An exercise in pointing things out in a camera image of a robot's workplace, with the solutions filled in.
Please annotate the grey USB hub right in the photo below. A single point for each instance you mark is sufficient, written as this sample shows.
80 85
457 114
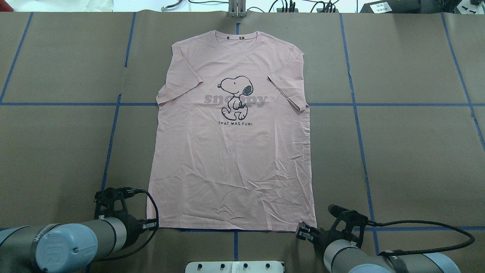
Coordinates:
327 7

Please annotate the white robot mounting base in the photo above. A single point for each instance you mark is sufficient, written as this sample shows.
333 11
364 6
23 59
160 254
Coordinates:
265 266

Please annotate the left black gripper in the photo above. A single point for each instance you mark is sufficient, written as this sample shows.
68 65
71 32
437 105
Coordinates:
133 223

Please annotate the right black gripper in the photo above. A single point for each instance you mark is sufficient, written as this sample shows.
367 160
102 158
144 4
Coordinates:
321 237

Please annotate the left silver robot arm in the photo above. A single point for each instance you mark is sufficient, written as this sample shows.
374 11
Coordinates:
69 247

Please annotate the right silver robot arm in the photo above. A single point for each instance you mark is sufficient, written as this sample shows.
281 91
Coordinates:
339 248

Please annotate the grey USB hub left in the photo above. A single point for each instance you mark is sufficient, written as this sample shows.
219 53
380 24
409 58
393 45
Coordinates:
287 6

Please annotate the pink Snoopy t-shirt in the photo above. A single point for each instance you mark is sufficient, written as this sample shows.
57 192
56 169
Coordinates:
232 148

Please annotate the aluminium frame post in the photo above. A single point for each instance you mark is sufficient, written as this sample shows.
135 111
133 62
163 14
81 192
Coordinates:
237 8

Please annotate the black box with label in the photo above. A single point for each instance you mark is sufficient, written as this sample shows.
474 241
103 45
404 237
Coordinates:
410 6

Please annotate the grey usb hub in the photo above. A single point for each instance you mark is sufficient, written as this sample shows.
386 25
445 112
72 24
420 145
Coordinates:
327 7
287 6

